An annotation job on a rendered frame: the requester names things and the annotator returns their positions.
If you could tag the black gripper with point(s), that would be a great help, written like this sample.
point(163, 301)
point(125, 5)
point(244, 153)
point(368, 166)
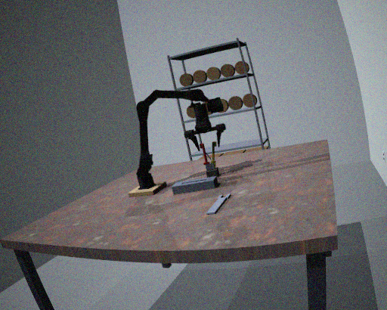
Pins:
point(191, 134)

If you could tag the grey flat bar with forked end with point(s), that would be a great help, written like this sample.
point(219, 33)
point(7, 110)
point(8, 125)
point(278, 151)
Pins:
point(220, 200)

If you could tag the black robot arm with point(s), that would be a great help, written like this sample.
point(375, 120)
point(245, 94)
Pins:
point(215, 105)

